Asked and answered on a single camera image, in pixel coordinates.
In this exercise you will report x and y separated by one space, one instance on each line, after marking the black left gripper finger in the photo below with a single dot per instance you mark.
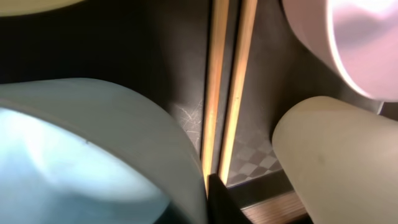
221 207

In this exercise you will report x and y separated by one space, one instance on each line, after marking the pale green cup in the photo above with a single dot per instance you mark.
341 161

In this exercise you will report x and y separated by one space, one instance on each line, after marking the light blue bowl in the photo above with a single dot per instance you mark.
81 150

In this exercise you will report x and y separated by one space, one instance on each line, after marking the white bowl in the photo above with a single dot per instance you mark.
357 39

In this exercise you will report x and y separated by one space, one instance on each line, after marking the yellow plate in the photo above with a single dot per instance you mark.
24 7

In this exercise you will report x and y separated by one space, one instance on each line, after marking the wooden chopstick right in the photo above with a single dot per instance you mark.
240 62

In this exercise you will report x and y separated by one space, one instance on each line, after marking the wooden chopstick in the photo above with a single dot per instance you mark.
219 20
240 62

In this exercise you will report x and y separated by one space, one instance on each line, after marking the dark brown serving tray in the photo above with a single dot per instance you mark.
160 50

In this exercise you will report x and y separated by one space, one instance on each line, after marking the wooden chopstick left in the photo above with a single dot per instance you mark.
219 20

